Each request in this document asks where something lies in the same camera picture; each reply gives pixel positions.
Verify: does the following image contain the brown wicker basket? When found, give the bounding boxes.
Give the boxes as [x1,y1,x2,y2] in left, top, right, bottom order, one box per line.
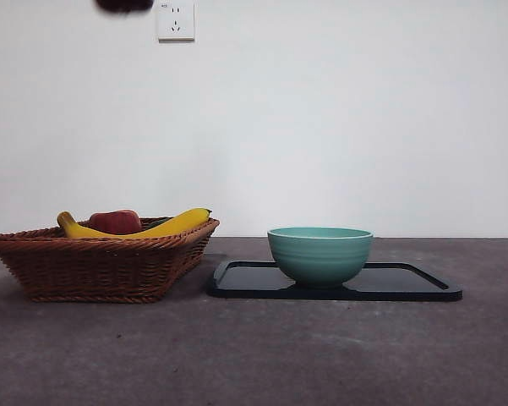
[0,217,221,304]

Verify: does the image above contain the dark red plum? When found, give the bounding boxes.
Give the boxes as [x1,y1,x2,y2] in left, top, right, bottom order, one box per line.
[95,0,153,16]

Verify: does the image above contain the teal ribbed bowl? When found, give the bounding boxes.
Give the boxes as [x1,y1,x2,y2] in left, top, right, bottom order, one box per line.
[266,227,374,290]

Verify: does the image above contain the dark green rectangular tray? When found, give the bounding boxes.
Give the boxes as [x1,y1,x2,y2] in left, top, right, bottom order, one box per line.
[205,260,464,302]

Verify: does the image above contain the white wall socket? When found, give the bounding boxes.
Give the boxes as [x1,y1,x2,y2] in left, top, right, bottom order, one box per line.
[157,1,196,42]

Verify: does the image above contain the red apple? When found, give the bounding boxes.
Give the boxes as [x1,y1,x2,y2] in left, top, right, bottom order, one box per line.
[88,209,141,234]

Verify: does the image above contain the yellow banana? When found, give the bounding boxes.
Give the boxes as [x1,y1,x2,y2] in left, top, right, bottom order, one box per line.
[57,207,212,239]

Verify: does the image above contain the green avocado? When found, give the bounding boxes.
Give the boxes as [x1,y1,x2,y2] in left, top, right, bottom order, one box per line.
[143,217,173,232]

